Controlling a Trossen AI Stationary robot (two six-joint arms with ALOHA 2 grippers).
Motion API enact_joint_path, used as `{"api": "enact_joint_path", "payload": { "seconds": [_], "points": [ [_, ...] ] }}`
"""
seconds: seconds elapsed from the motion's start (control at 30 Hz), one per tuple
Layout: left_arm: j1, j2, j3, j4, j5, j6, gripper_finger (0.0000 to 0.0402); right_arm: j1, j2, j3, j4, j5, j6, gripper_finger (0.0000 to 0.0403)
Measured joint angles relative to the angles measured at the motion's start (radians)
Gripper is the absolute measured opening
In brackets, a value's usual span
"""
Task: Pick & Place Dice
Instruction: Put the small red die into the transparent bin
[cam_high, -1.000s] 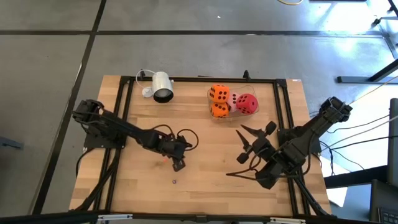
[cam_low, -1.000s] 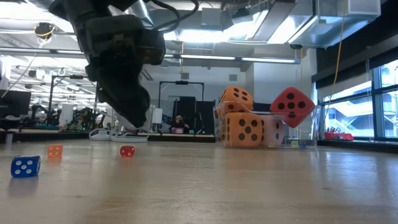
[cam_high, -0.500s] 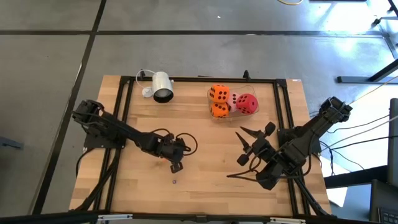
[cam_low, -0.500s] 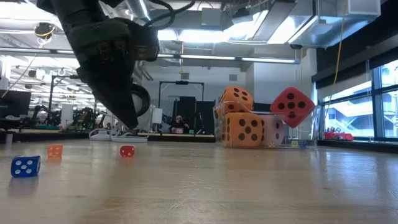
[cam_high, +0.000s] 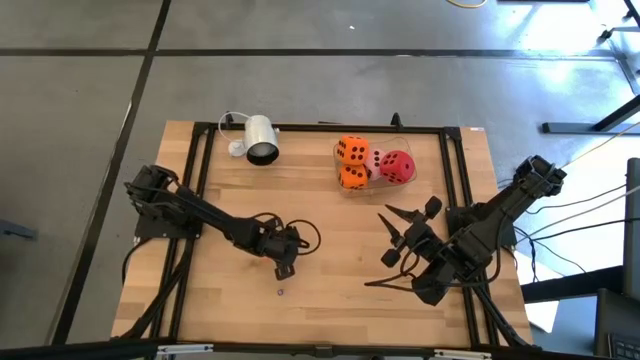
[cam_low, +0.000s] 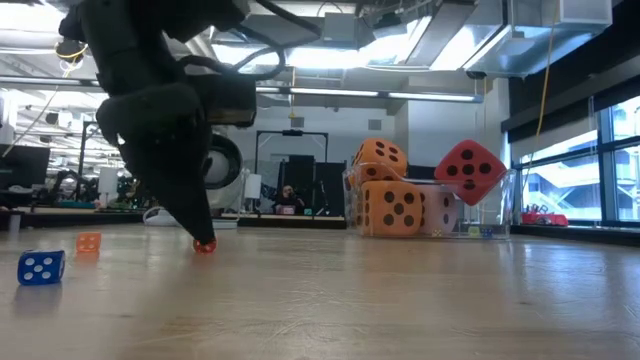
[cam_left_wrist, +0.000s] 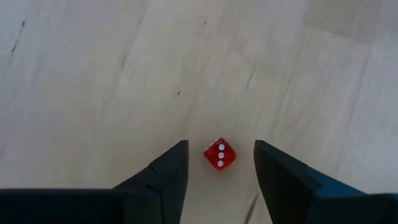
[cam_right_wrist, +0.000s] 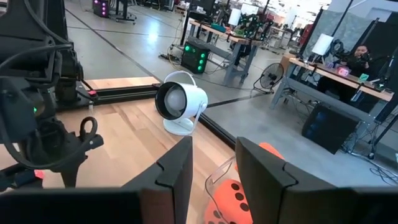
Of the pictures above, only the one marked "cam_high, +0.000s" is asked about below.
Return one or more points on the large red foam die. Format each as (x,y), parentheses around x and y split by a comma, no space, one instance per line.
(397,167)

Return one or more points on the black floor beam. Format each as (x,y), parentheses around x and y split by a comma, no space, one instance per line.
(570,286)
(565,128)

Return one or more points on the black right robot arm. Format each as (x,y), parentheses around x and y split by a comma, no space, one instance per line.
(500,215)

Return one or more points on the black aluminium table frame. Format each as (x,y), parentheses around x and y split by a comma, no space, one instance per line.
(320,128)

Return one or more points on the large orange foam die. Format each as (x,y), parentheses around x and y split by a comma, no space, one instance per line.
(352,150)
(353,176)

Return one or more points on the grey panel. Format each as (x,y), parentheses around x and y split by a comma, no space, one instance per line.
(632,225)

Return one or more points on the dark floor object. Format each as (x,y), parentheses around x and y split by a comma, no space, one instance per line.
(15,231)

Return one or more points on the large pink foam die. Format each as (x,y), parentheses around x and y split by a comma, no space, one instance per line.
(375,160)

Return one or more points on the black crossbar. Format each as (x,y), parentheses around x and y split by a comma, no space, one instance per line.
(100,352)

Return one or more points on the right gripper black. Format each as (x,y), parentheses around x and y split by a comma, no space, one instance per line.
(415,235)

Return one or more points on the black keyboard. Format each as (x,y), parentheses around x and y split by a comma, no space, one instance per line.
(625,347)

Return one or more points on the silver bracket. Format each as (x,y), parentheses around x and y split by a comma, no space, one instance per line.
(185,349)
(462,354)

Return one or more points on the black desk box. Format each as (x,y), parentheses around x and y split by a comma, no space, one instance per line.
(615,310)

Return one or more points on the white spotlight lamp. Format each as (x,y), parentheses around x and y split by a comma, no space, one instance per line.
(261,140)

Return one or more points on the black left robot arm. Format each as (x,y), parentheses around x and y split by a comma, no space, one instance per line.
(200,212)

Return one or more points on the clear plastic bin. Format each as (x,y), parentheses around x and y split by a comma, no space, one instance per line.
(380,189)

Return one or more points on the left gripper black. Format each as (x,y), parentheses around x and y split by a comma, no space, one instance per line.
(280,245)

